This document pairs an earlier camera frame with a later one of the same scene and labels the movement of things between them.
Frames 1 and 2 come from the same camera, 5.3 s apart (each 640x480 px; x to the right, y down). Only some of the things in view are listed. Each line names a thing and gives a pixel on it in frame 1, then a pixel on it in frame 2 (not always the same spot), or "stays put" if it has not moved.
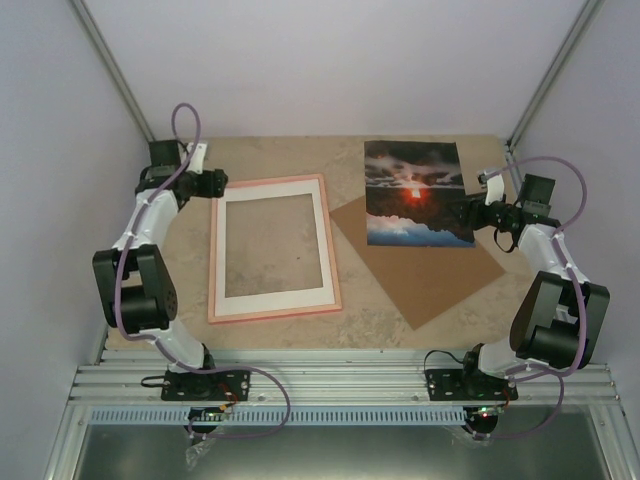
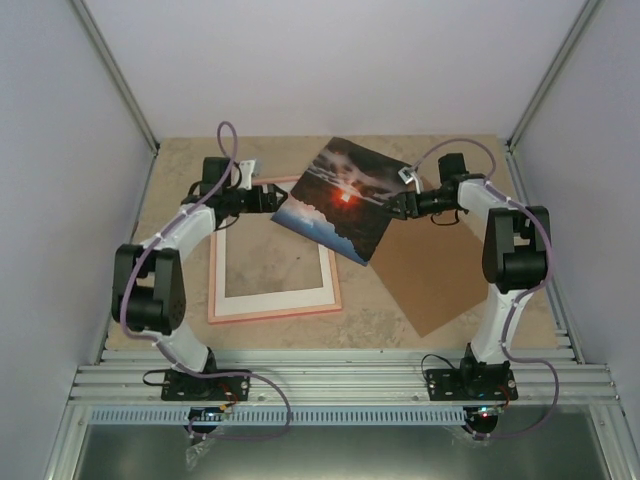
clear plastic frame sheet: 271,246 stays put
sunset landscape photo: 415,195 → 339,202
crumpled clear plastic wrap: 195,451 stays put
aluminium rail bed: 133,377 stays put
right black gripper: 470,206 → 405,198
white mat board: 224,306 stays put
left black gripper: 215,186 → 271,206
